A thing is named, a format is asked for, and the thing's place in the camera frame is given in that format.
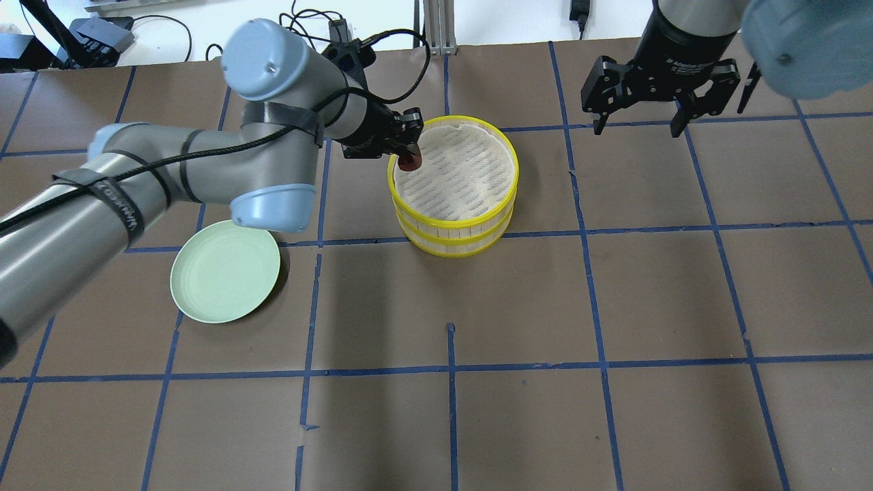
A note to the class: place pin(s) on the yellow steamer layer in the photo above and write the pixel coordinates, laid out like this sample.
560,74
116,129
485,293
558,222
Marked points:
470,174
454,242

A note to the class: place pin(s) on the brown bun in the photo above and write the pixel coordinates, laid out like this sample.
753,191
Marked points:
409,161

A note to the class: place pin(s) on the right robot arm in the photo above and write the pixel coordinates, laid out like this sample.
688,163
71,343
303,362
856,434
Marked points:
803,50

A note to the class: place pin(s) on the yellow bottom steamer layer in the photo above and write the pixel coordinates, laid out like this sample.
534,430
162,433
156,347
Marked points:
454,242

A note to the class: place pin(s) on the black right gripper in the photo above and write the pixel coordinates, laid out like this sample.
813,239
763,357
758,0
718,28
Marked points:
674,49

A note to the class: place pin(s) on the light green plate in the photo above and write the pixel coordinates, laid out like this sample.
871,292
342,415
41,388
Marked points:
224,272

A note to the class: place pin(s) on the yellow top steamer layer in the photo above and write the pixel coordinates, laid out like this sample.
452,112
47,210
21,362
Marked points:
470,174

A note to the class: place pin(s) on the aluminium frame post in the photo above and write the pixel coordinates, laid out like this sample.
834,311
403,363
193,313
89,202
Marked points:
439,27

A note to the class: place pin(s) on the black power brick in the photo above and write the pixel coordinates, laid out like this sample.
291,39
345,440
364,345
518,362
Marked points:
579,11

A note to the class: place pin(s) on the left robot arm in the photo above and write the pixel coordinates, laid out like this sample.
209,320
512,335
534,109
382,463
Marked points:
59,240

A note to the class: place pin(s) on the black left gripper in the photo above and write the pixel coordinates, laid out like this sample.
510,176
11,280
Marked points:
374,127

